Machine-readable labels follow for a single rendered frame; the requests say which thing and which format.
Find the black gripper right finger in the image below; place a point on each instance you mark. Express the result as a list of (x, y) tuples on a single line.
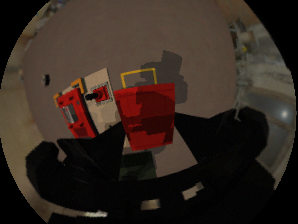
[(199, 133)]

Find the tan flat base plate with orange corner posts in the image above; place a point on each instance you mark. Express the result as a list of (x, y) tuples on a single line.
[(104, 113)]

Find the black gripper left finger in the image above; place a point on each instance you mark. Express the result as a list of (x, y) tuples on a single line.
[(104, 150)]

